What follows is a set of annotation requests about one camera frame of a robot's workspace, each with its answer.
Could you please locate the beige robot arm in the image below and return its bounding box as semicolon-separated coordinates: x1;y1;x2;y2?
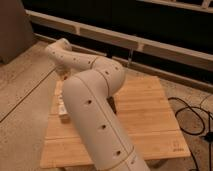
46;38;150;171

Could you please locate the beige couch corner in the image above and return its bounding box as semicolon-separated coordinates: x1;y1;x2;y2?
0;0;36;64

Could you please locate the wooden board table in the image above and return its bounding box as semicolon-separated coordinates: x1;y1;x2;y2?
40;76;190;168

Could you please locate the white shelf rail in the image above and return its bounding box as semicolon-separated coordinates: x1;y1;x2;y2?
26;10;213;72

